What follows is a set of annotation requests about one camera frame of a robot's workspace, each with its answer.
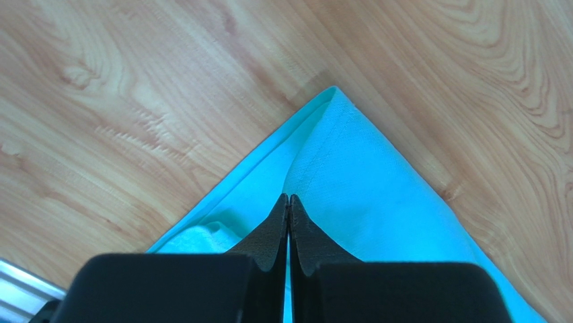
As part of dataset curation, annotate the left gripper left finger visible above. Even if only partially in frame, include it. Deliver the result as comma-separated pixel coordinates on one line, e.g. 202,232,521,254
53,194,289,322

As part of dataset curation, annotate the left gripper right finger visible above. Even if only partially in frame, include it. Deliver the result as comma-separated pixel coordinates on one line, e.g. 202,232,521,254
289,195,510,322

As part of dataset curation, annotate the mint green t shirt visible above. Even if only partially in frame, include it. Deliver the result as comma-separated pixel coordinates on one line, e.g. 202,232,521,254
147,85,549,323

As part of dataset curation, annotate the aluminium frame rail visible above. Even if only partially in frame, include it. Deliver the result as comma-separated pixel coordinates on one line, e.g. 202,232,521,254
1,258,66,322

